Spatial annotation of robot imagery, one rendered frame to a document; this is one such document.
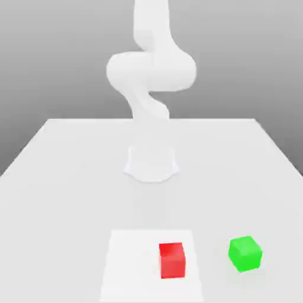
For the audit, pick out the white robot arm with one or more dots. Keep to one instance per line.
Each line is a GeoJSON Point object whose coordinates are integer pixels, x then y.
{"type": "Point", "coordinates": [151, 71]}

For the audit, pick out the small green cube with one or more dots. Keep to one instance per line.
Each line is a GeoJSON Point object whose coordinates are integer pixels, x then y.
{"type": "Point", "coordinates": [245, 254]}

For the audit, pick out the small red cube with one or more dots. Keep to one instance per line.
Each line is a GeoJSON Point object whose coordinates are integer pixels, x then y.
{"type": "Point", "coordinates": [172, 262]}

